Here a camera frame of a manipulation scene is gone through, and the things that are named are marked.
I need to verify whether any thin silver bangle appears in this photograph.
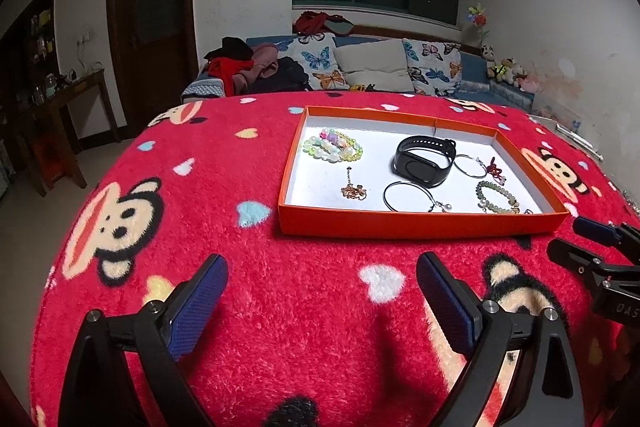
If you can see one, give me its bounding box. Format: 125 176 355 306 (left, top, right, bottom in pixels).
453 154 489 180

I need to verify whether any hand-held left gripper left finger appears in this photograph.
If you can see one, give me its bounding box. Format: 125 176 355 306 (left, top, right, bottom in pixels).
57 253 230 427

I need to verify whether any white pillow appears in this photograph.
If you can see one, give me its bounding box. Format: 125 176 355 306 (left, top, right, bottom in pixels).
332 39 416 94

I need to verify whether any yellow green bead bracelet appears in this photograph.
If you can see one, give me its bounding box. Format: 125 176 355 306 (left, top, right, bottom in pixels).
330 133 365 162

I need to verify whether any black bag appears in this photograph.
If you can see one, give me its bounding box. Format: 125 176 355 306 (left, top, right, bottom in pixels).
255 57 311 92

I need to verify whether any orange cardboard tray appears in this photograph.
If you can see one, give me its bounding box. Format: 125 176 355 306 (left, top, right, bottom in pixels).
278 106 570 239

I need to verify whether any teddy bear with yellow vest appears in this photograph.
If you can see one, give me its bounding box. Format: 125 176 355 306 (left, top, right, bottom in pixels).
487 57 522 84

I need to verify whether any pink garment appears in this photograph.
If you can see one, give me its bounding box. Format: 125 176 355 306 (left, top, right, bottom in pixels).
235 46 281 92

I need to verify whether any dark wooden door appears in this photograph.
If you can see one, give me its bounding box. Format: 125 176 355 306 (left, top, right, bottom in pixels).
106 0 198 140

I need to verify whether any red garment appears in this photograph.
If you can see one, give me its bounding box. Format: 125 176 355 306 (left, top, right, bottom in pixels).
206 57 256 96

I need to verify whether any dark red cloth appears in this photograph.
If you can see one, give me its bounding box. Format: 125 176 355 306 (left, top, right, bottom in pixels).
293 11 354 36

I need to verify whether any black smart band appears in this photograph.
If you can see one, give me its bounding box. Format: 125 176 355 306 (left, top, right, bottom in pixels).
393 135 457 188

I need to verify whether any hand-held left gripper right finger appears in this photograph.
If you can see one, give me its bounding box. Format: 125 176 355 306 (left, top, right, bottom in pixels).
416 252 586 427

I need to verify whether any colourful flower pinwheel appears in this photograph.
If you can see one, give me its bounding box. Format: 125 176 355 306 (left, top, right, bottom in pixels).
467 2 493 48

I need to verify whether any red knotted cord bracelet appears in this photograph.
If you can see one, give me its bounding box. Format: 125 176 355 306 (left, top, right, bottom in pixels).
482 157 507 184

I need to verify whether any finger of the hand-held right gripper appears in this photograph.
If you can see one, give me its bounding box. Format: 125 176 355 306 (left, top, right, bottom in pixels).
572 217 640 264
546 238 640 289

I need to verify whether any black garment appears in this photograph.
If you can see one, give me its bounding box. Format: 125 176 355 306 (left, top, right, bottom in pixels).
205 37 255 62

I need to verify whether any wooden side table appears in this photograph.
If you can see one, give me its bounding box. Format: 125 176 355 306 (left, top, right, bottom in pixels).
20 68 123 198

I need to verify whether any silver bangle with pearl charm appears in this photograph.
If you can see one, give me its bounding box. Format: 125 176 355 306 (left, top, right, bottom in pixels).
383 180 456 213

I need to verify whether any blue sofa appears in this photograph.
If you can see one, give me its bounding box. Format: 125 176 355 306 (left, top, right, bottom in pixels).
180 34 543 110

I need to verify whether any pastel bead bracelet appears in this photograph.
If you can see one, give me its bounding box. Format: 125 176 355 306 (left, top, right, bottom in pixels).
303 130 343 162

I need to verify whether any butterfly print pillow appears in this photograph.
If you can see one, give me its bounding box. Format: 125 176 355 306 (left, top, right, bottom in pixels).
401 38 463 96
285 32 351 92

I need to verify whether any red monkey print blanket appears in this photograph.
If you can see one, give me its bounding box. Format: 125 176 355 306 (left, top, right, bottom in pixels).
27 91 640 427

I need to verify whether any red stool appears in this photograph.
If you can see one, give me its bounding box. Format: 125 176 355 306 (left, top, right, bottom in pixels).
31 138 89 198

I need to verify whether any dark wooden cabinet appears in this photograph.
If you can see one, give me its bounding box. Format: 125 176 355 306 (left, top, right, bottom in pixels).
0 0 58 158

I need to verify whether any gold chain bracelet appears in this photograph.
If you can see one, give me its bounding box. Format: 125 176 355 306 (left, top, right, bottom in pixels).
341 167 370 202

